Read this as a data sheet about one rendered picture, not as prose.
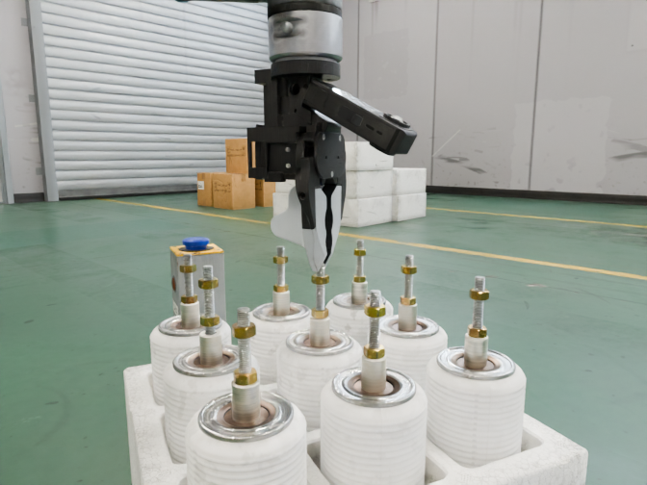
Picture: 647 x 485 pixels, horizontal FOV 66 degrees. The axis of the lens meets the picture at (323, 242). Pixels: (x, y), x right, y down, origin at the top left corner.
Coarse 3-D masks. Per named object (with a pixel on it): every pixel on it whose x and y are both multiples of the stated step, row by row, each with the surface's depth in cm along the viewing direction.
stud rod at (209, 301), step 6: (204, 270) 48; (210, 270) 48; (204, 276) 48; (210, 276) 48; (204, 294) 49; (210, 294) 49; (204, 300) 49; (210, 300) 49; (204, 306) 49; (210, 306) 49; (204, 312) 49; (210, 312) 49; (210, 330) 49
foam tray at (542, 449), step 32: (128, 384) 61; (128, 416) 61; (160, 416) 54; (160, 448) 47; (320, 448) 49; (544, 448) 47; (576, 448) 47; (160, 480) 43; (320, 480) 43; (448, 480) 43; (480, 480) 43; (512, 480) 43; (544, 480) 45; (576, 480) 47
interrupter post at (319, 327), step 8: (312, 320) 54; (320, 320) 54; (328, 320) 54; (312, 328) 54; (320, 328) 54; (328, 328) 54; (312, 336) 54; (320, 336) 54; (328, 336) 55; (312, 344) 54; (320, 344) 54; (328, 344) 55
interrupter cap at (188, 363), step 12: (192, 348) 52; (228, 348) 53; (180, 360) 50; (192, 360) 50; (228, 360) 50; (180, 372) 47; (192, 372) 47; (204, 372) 47; (216, 372) 47; (228, 372) 47
